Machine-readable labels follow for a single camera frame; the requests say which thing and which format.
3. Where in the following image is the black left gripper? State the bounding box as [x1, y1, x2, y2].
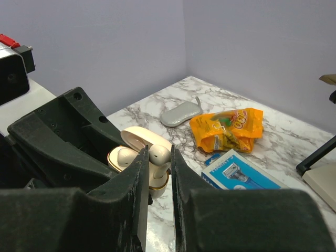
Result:
[1, 112, 116, 188]

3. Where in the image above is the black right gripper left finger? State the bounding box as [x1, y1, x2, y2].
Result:
[1, 148, 149, 251]

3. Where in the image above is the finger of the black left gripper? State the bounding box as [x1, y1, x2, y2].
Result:
[34, 87, 126, 155]

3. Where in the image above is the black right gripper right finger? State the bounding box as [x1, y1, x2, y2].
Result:
[171, 148, 335, 251]

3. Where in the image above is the blue Harry's razor box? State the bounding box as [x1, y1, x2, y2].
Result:
[201, 150, 287, 190]

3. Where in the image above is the orange candy bag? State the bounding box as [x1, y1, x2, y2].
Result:
[190, 108, 264, 153]

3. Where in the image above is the grey glitter pouch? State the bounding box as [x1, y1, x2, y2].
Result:
[160, 97, 203, 128]

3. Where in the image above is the black beige shelf rack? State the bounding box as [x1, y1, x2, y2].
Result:
[296, 90, 336, 212]

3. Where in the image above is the blue gold chips bag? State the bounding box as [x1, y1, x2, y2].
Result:
[319, 74, 336, 86]

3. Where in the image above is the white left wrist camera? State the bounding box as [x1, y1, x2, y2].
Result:
[1, 34, 56, 137]

